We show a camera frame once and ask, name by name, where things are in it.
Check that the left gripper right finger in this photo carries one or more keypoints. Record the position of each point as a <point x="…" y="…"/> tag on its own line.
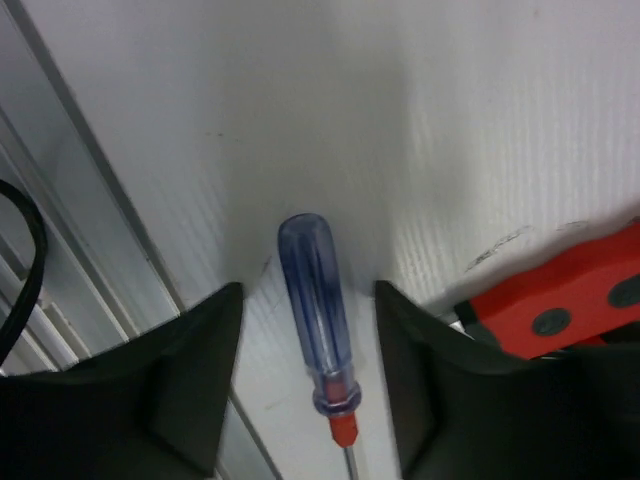
<point x="462" y="409"/>

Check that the aluminium table frame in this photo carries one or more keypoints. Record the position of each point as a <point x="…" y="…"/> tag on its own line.
<point x="79" y="273"/>

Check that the blue screwdriver front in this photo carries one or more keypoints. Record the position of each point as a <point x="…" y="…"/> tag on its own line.
<point x="310" y="268"/>

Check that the red adjustable wrench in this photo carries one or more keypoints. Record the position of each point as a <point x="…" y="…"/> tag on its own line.
<point x="584" y="292"/>

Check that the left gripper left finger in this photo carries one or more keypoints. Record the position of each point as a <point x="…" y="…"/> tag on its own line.
<point x="149" y="408"/>

